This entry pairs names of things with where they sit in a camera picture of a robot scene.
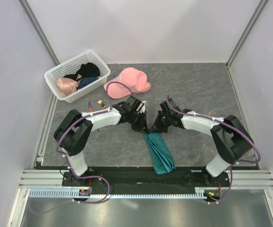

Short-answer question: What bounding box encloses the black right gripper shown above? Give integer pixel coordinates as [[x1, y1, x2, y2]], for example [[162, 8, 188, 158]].
[[149, 110, 171, 133]]

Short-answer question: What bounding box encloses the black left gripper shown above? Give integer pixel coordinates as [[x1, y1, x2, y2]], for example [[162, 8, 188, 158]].
[[128, 111, 149, 135]]

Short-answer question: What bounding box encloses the teal satin napkin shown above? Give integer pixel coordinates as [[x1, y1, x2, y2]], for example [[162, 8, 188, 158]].
[[144, 133, 176, 175]]

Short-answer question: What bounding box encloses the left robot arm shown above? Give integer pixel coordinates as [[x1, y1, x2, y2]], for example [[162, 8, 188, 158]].
[[53, 96, 148, 186]]

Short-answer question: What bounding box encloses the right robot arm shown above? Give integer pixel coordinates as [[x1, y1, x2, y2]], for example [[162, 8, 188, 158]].
[[154, 98, 254, 186]]

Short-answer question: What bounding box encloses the pink baseball cap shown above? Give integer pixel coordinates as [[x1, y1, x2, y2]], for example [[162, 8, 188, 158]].
[[103, 67, 152, 99]]

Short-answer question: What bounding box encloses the navy cloth in basket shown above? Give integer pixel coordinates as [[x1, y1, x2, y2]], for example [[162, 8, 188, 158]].
[[77, 77, 99, 90]]

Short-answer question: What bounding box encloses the black cloth in basket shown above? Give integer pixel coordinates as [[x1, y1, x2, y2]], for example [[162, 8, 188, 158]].
[[76, 62, 101, 78]]

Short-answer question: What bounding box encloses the pink cloth in basket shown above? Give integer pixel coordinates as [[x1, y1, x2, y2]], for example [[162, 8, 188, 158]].
[[56, 78, 80, 97]]

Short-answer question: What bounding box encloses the white plastic basket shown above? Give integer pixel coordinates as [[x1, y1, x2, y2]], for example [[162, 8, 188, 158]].
[[44, 51, 111, 103]]

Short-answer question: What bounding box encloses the black mounting base plate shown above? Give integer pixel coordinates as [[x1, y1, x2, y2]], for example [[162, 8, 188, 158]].
[[62, 166, 230, 188]]

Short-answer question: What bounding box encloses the aluminium frame rail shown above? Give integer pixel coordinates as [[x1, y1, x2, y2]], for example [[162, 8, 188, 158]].
[[18, 169, 65, 190]]

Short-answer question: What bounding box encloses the light blue cable duct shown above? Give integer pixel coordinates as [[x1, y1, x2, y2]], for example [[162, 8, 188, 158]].
[[29, 188, 207, 200]]

